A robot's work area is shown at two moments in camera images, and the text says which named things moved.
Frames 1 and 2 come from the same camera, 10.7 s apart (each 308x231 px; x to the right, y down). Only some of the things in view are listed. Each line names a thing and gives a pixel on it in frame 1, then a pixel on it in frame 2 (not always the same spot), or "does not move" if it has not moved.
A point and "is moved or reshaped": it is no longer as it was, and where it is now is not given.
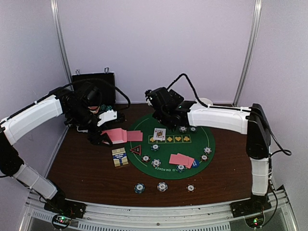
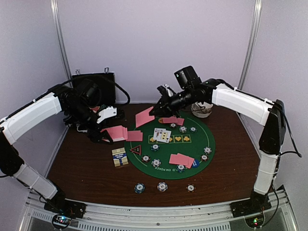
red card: x=134 y=135 does not move
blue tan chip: x=183 y=129 does not move
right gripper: x=180 y=98 → x=164 y=104
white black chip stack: x=162 y=186 does not move
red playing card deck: x=116 y=136 is moved or reshaped
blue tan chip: x=207 y=149 does not move
